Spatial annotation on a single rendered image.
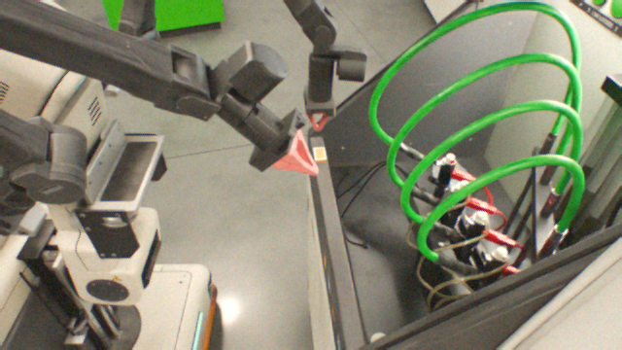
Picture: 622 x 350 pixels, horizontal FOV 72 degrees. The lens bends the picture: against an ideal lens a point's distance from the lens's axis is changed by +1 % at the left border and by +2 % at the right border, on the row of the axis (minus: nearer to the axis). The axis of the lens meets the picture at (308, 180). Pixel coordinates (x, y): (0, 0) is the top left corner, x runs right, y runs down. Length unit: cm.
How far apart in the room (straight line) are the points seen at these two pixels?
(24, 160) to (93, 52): 22
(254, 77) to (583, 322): 52
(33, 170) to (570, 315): 75
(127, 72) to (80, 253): 64
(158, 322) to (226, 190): 99
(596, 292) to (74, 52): 68
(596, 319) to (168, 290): 141
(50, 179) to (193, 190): 179
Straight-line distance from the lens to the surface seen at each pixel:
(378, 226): 113
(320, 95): 98
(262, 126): 64
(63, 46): 55
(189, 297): 169
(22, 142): 70
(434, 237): 94
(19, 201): 81
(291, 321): 191
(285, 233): 217
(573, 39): 87
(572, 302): 68
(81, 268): 118
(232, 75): 59
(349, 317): 83
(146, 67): 56
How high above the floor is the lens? 168
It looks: 43 degrees down
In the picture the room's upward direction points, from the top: straight up
